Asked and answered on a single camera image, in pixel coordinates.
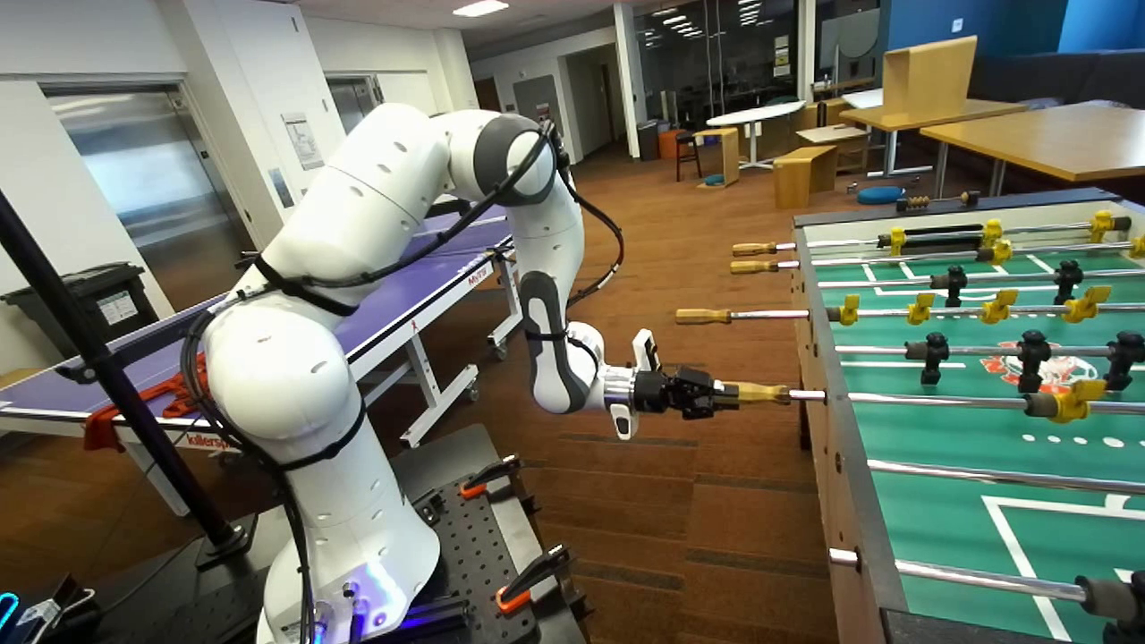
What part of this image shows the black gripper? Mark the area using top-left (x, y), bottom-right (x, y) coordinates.
top-left (634, 368), bottom-right (742, 418)

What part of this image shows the wooden foosball rod handle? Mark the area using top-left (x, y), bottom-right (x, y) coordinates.
top-left (732, 257), bottom-right (776, 277)
top-left (732, 383), bottom-right (792, 405)
top-left (732, 241), bottom-right (776, 257)
top-left (672, 308), bottom-right (733, 325)

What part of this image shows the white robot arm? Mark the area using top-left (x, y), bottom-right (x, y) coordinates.
top-left (185, 103), bottom-right (738, 644)

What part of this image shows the wooden bench stool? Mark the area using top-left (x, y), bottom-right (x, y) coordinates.
top-left (773, 148), bottom-right (834, 209)

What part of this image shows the orange black clamp far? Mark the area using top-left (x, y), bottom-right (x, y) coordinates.
top-left (460, 454), bottom-right (519, 502)

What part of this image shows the orange black clamp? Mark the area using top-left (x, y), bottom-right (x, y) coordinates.
top-left (493, 544), bottom-right (573, 617)
top-left (460, 454), bottom-right (519, 502)

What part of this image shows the green foosball table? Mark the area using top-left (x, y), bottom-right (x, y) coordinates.
top-left (794, 195), bottom-right (1145, 644)

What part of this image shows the orange black clamp near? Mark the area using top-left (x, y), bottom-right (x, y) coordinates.
top-left (493, 544), bottom-right (573, 617)

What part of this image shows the white round table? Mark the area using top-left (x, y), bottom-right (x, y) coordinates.
top-left (704, 101), bottom-right (804, 171)

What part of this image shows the yellow foosball player front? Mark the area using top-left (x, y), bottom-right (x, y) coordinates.
top-left (1054, 380), bottom-right (1106, 423)

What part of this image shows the wooden table right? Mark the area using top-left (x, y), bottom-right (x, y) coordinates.
top-left (925, 101), bottom-right (1145, 198)

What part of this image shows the black tripod stand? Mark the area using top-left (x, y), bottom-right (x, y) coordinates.
top-left (0, 195), bottom-right (250, 568)

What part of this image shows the red clamp on table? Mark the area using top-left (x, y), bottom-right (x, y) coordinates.
top-left (84, 368), bottom-right (201, 454)

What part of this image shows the black trash bin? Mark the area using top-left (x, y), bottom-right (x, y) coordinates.
top-left (9, 260), bottom-right (154, 355)

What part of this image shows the purple ping pong table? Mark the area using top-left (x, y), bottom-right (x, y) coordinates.
top-left (0, 211), bottom-right (522, 449)

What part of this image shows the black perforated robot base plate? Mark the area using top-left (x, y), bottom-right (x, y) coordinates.
top-left (84, 423), bottom-right (596, 644)

